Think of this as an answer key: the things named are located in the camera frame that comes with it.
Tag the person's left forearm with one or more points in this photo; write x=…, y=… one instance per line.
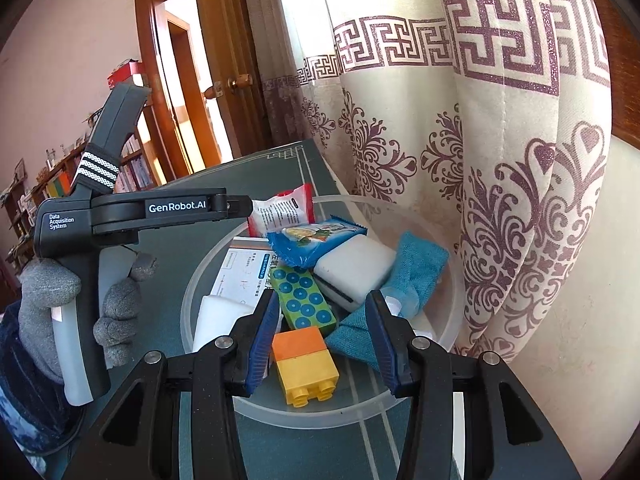
x=25, y=400

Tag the red box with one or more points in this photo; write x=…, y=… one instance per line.
x=125, y=74

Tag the brass door knob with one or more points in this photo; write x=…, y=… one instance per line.
x=212, y=92
x=241, y=82

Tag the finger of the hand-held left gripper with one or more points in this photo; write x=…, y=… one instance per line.
x=239, y=206

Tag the white sponge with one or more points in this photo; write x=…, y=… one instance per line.
x=215, y=320

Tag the white sponge block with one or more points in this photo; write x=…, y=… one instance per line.
x=355, y=265

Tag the wooden door frame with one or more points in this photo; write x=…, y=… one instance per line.
x=145, y=35

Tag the blue snack packet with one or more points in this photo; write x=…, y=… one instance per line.
x=310, y=242

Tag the cream patterned curtain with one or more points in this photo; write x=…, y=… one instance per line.
x=500, y=135

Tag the teal cloth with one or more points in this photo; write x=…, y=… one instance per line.
x=415, y=270

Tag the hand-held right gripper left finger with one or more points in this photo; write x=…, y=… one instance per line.
x=262, y=340

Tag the orange and yellow toy brick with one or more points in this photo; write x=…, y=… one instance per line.
x=305, y=365

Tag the wooden bookshelf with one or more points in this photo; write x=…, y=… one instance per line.
x=137, y=165

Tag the white printed paper box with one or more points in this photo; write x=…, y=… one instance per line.
x=240, y=272

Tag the green toy brick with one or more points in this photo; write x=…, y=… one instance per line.
x=305, y=300

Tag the wooden door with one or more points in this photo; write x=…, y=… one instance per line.
x=220, y=35

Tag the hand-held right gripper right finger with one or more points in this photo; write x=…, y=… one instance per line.
x=382, y=345

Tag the red and white snack packet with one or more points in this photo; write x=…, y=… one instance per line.
x=280, y=210

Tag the person's left hand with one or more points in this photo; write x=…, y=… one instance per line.
x=42, y=300

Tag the clear plastic basin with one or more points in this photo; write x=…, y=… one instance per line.
x=320, y=417

